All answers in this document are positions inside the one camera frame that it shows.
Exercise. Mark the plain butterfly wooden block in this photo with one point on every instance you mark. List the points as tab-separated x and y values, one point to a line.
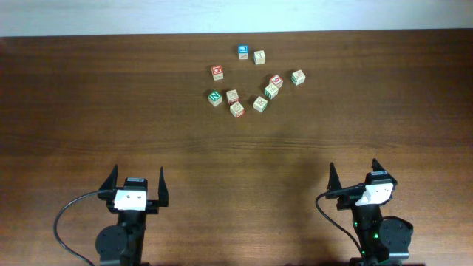
260	104

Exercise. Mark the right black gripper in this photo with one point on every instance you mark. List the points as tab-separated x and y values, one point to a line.
334	188

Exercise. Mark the plain J wooden block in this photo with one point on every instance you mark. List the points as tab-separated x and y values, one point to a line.
259	57

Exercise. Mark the plain picture wooden block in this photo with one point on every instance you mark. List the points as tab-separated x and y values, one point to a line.
232	96

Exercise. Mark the red O wooden block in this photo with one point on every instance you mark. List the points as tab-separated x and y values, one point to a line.
217	73

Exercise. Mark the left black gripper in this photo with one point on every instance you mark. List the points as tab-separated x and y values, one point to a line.
152	205

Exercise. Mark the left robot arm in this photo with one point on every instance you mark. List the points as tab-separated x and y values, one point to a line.
122	244

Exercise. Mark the green edged picture block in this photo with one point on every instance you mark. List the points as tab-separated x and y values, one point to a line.
271	91

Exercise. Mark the green side wooden block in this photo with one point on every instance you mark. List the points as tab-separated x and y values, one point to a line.
298	77

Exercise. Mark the red sided picture block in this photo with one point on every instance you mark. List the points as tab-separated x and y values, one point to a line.
237	109

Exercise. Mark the green N wooden block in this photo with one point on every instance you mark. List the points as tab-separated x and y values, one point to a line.
215	98

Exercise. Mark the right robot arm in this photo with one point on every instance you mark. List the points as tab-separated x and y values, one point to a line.
383	240

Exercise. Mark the red 6 wooden block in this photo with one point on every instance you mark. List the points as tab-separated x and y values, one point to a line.
277	81

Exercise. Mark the blue top wooden block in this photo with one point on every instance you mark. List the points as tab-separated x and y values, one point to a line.
243	52

